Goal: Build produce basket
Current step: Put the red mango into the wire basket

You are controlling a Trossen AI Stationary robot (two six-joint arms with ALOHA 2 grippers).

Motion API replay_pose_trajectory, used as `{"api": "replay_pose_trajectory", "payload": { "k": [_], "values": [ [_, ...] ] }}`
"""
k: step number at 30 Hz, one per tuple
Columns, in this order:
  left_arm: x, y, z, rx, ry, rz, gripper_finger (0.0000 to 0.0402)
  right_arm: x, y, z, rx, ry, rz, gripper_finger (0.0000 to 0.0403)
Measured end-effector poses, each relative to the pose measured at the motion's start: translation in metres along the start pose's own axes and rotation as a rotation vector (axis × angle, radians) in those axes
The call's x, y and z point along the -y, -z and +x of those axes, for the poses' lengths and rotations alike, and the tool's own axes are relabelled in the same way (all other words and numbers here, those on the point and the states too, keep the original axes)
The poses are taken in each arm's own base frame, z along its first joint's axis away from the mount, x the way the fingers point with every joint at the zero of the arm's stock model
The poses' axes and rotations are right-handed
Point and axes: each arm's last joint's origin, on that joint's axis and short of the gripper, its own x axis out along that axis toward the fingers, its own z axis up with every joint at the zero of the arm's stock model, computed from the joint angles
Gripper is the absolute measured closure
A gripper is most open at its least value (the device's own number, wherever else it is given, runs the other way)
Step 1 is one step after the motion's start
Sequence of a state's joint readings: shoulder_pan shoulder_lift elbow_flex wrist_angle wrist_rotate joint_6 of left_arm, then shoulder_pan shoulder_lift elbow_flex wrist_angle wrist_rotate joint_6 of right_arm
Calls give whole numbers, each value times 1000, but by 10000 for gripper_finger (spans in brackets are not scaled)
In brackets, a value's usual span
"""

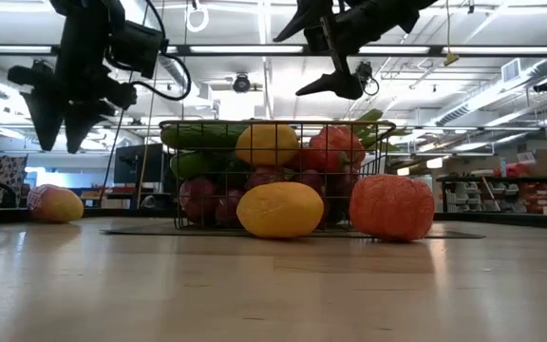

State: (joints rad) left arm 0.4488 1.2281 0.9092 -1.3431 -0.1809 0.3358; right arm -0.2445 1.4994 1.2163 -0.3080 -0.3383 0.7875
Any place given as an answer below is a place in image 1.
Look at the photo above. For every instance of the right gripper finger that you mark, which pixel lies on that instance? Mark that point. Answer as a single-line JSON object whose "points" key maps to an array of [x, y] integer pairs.
{"points": [[309, 14], [342, 85]]}

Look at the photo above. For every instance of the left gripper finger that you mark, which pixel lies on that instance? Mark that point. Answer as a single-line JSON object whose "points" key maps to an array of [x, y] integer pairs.
{"points": [[43, 116], [80, 126]]}

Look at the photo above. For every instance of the green white celery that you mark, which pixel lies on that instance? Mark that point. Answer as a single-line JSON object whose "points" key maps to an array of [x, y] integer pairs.
{"points": [[368, 116]]}

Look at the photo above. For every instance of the red-orange crinkled pepper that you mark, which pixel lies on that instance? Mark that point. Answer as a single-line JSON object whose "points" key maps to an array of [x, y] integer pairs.
{"points": [[335, 147]]}

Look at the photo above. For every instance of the red yellow mango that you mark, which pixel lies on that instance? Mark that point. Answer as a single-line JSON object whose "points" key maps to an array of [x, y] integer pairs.
{"points": [[57, 204]]}

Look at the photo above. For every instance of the yellow lemon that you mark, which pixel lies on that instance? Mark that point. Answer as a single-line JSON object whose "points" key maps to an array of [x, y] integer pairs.
{"points": [[266, 145]]}

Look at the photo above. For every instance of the short green vegetable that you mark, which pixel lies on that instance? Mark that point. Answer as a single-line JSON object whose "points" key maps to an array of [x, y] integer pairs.
{"points": [[190, 165]]}

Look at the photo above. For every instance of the long green cucumber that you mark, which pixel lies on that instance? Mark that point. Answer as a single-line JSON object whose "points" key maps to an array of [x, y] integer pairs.
{"points": [[197, 137]]}

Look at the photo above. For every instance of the orange crinkled pepper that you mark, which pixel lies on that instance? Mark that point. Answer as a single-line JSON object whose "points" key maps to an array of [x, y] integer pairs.
{"points": [[392, 209]]}

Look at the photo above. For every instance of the patterned cushion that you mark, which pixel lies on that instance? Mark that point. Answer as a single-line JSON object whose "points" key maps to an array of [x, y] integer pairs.
{"points": [[7, 173]]}

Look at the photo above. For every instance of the black monitor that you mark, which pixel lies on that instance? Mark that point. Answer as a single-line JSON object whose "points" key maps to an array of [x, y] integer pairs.
{"points": [[136, 164]]}

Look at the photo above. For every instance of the yellow hanging tag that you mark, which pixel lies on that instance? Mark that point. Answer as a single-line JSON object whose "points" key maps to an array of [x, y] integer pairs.
{"points": [[451, 59]]}

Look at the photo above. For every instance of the white ceiling vent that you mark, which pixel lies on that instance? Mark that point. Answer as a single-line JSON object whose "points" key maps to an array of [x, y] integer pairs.
{"points": [[512, 70]]}

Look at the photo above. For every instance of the black overhead camera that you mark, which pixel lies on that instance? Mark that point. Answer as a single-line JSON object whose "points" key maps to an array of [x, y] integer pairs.
{"points": [[369, 78]]}

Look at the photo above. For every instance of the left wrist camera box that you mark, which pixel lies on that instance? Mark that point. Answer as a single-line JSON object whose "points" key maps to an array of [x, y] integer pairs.
{"points": [[136, 47]]}

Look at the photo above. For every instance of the overhead frame light bar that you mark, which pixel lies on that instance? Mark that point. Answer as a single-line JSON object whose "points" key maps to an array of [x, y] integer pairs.
{"points": [[254, 49]]}

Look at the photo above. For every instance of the black dome ceiling camera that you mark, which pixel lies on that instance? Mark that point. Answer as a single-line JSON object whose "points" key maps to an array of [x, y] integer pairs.
{"points": [[241, 83]]}

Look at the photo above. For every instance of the black aluminium table frame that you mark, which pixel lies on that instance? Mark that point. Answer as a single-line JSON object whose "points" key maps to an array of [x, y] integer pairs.
{"points": [[492, 221]]}

